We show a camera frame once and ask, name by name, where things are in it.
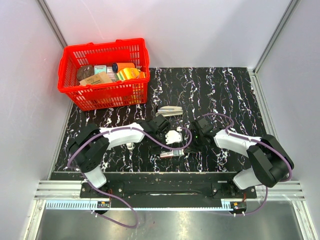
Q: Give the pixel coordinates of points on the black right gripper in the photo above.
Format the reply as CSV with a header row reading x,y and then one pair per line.
x,y
192,148

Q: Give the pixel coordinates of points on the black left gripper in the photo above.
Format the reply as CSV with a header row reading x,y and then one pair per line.
x,y
157,149

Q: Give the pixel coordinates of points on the staple box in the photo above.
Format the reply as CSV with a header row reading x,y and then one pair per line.
x,y
172,153

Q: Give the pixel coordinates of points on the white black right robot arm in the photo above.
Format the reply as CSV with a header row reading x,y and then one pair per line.
x,y
270,163

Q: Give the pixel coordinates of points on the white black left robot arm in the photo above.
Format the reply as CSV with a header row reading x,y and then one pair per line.
x,y
89,146

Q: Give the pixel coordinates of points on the red plastic basket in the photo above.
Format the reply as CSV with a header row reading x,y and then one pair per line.
x,y
102,56

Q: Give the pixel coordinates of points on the yellow green snack pack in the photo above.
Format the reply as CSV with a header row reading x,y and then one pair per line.
x,y
129,73

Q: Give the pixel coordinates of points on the brown cardboard box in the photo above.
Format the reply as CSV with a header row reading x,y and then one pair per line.
x,y
99,78

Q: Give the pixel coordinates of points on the orange cylinder can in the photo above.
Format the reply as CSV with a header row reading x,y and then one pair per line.
x,y
118,66

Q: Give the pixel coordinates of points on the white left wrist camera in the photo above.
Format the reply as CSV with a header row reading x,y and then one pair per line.
x,y
174,136

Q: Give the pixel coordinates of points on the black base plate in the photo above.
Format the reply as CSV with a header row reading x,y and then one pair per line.
x,y
216,185

